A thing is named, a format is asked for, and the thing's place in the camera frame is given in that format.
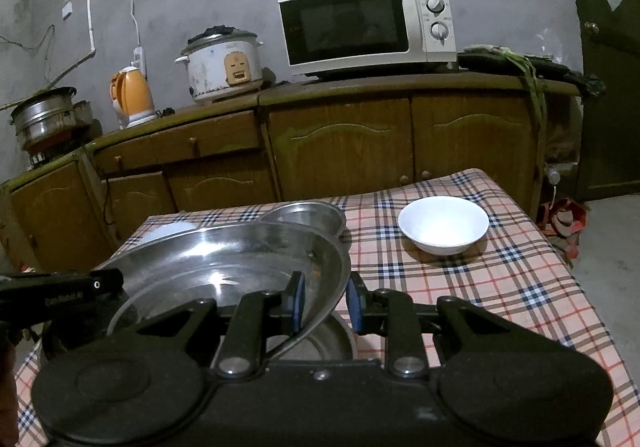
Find white rice cooker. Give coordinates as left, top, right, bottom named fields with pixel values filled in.
left=175, top=26, right=264, bottom=106

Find brown wooden cabinet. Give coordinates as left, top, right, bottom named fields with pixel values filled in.
left=0, top=69, right=585, bottom=274

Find dark green door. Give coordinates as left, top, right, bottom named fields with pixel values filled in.
left=556, top=0, right=640, bottom=202

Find white microwave oven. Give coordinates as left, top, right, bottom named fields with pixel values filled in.
left=277, top=0, right=458, bottom=78

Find small steel pot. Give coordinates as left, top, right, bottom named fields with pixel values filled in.
left=72, top=99, right=94, bottom=128

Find large steel plate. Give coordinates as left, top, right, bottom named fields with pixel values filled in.
left=100, top=222, right=352, bottom=362

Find orange electric kettle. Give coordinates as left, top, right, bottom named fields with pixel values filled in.
left=110, top=66, right=157, bottom=130

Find wide white bowl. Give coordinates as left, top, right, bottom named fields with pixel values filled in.
left=398, top=197, right=490, bottom=256

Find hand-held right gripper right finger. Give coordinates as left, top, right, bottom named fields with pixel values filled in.
left=346, top=272, right=532, bottom=376

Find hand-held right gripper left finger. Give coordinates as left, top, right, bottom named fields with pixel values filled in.
left=131, top=272, right=307, bottom=376

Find steel bowl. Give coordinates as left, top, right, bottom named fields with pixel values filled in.
left=267, top=311, right=357, bottom=363

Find small white bowl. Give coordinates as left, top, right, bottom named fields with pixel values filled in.
left=137, top=221, right=197, bottom=245

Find green leek leaves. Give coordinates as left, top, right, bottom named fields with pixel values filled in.
left=504, top=51, right=547, bottom=128

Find dark tray of vegetables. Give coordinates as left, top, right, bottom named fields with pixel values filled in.
left=457, top=44, right=607, bottom=96

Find steel steamer pot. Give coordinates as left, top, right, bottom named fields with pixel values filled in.
left=10, top=87, right=79, bottom=154

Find plaid tablecloth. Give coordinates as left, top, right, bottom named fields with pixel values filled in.
left=15, top=168, right=640, bottom=447

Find red plastic bag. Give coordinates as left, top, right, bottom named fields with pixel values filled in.
left=546, top=198, right=587, bottom=240

